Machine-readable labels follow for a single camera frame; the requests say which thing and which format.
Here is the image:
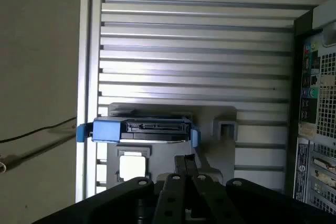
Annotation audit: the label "open black PC case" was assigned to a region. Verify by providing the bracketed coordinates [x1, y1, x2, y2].
[290, 0, 336, 212]

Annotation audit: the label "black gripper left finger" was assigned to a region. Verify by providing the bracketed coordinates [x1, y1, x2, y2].
[34, 155, 187, 224]

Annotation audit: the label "silver CPU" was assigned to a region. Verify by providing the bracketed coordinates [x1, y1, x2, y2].
[119, 155, 146, 178]

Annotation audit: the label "thin black floor cable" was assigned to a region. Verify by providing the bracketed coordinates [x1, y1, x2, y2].
[0, 116, 78, 143]

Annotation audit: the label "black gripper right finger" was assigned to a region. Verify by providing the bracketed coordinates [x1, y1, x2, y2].
[185, 154, 336, 224]

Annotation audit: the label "grey parts rack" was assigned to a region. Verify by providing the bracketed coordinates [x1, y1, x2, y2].
[96, 102, 238, 192]

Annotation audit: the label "hard disk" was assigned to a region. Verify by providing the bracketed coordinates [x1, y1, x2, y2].
[76, 115, 202, 148]

